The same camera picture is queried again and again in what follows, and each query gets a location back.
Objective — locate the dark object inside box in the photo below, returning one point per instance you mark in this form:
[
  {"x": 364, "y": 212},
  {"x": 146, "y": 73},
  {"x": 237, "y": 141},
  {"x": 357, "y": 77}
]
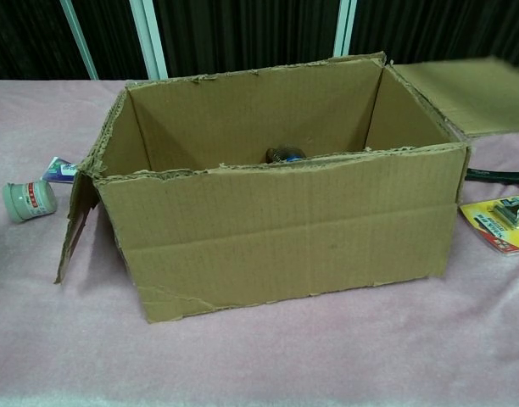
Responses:
[{"x": 285, "y": 154}]

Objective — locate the cardboard box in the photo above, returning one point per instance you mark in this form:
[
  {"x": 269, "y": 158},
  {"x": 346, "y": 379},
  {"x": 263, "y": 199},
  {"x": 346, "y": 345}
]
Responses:
[{"x": 285, "y": 237}]

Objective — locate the thin white frame post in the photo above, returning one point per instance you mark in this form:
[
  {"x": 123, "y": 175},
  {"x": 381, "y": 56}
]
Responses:
[{"x": 79, "y": 40}]

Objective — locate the pink tablecloth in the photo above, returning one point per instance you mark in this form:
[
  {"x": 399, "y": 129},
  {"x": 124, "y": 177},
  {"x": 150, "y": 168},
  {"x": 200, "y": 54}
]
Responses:
[{"x": 242, "y": 360}]

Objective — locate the black red claw hammer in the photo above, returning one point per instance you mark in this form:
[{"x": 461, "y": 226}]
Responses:
[{"x": 497, "y": 177}]

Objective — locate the small white cream jar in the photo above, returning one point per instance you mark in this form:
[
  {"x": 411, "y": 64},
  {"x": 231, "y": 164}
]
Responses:
[{"x": 30, "y": 201}]

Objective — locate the wide white frame post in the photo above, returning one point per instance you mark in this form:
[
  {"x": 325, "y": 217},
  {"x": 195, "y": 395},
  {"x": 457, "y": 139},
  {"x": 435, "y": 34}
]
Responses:
[{"x": 148, "y": 38}]

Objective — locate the purple white toothpaste tube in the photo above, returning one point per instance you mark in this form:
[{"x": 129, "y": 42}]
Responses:
[{"x": 60, "y": 169}]

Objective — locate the yellow razor blister pack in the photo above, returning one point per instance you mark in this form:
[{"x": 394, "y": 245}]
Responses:
[{"x": 492, "y": 220}]

